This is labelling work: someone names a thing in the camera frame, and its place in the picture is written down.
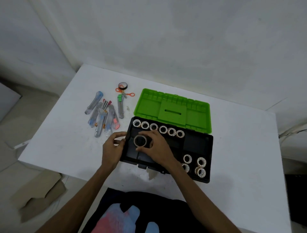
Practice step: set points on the person's right forearm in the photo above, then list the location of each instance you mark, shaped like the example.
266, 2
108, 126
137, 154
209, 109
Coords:
203, 199

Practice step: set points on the person's right hand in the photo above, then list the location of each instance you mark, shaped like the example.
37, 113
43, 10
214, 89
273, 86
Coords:
160, 151

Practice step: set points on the black toolbox tray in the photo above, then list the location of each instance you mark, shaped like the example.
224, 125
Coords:
196, 146

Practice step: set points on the person's black clothing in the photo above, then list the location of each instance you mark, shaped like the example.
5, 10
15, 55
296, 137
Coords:
153, 211

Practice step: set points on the grey cabinet panel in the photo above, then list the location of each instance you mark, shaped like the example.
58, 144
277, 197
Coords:
8, 100

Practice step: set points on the dark tape roll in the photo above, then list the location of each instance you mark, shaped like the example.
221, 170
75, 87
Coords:
134, 141

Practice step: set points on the black tape roll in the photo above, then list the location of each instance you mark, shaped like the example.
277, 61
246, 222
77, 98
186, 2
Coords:
119, 86

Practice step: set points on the pink stapler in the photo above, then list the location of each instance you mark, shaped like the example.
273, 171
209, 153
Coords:
105, 104

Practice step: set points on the person's left forearm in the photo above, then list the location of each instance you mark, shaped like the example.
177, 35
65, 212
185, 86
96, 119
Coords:
76, 199

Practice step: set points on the green utility knife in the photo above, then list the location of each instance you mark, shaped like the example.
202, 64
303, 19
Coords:
120, 108

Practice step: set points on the black toolbox with green lid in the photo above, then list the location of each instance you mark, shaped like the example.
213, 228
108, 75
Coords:
148, 105

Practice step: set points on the orange handled scissors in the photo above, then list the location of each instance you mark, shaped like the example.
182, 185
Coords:
127, 93

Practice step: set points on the blue knife package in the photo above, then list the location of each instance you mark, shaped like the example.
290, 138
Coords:
93, 117
94, 102

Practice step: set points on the white power strip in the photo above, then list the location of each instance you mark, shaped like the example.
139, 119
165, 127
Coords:
22, 144

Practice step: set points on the brown cardboard piece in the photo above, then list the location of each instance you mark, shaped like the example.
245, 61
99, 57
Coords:
36, 192

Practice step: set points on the lone small yellow tape roll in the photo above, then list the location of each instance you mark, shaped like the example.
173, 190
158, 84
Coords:
150, 127

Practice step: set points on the pink capped utility knife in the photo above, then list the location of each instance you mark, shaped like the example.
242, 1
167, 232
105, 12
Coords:
116, 124

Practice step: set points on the person's left hand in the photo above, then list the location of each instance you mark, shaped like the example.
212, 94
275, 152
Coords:
111, 153

